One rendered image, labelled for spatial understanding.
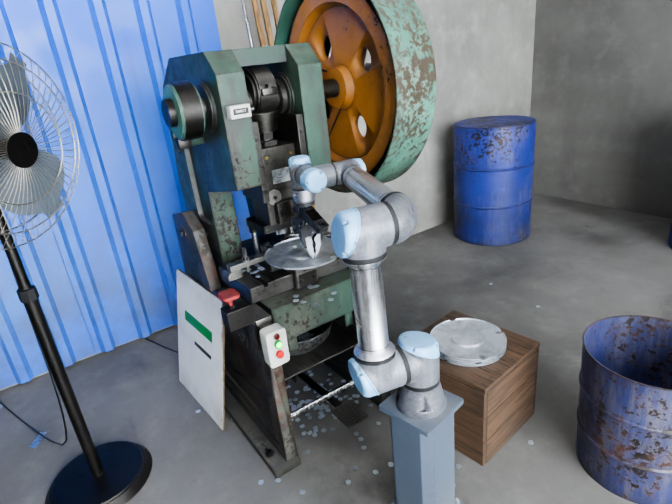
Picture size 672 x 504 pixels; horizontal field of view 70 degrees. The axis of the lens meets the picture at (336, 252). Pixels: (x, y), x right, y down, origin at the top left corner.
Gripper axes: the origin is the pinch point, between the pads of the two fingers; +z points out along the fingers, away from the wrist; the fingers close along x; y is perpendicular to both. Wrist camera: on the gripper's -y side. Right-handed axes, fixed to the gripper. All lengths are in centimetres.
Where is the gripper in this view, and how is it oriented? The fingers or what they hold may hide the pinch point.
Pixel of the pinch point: (314, 255)
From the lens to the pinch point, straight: 170.9
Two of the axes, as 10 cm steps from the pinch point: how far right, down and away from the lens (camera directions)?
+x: -8.1, 3.0, -5.0
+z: 1.0, 9.2, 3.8
